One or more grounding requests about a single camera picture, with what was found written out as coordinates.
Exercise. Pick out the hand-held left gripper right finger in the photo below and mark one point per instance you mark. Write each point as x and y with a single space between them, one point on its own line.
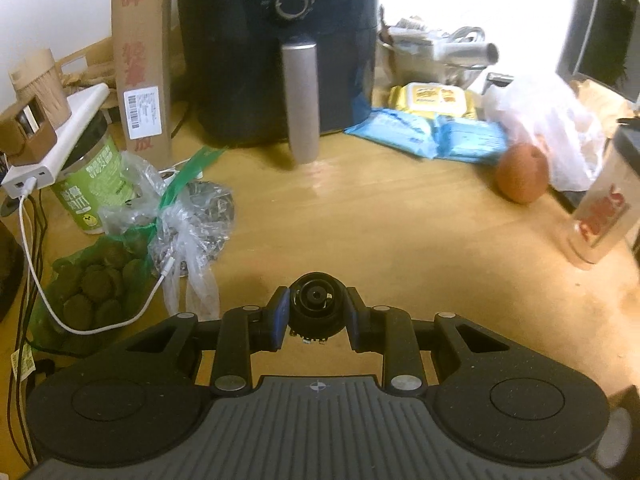
356 320

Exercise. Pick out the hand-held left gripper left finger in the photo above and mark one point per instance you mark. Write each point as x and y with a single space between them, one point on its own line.
277 317

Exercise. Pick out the black round knob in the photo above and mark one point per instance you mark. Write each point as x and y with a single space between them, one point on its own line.
317 305

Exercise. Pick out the clear plastic bag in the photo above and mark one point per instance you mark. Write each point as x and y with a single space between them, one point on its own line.
200 220

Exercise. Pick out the green bag of dark biscuits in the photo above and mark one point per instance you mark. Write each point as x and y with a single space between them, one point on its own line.
85 285

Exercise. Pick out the orange fruit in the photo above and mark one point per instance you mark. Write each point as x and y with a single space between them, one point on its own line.
520 175

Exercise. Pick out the green labelled can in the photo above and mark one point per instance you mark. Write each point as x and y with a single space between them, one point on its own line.
85 195

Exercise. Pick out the yellow wipes packet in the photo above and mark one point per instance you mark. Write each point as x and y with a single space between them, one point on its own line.
430 100

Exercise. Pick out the black air fryer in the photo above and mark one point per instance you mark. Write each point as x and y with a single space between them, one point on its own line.
235 60

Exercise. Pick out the steel bowl with clutter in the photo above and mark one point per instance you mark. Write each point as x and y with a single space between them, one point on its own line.
400 60

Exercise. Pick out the clear shaker bottle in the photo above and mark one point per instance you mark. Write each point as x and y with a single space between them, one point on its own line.
600 210

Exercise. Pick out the large white plastic bag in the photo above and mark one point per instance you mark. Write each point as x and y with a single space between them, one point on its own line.
550 125

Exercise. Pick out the white power bank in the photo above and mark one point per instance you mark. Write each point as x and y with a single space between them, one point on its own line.
60 145

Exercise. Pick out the silver hair dryer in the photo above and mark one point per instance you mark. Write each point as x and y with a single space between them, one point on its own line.
470 52

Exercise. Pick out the small wooden box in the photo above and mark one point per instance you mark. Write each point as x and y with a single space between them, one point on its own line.
25 140

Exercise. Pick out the tall brown cardboard box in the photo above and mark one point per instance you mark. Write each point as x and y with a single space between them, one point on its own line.
142 35

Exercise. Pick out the wooden toothpick holder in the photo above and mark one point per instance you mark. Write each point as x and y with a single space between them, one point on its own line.
42 90

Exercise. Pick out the black framed screen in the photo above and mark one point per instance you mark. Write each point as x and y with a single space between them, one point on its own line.
610 20

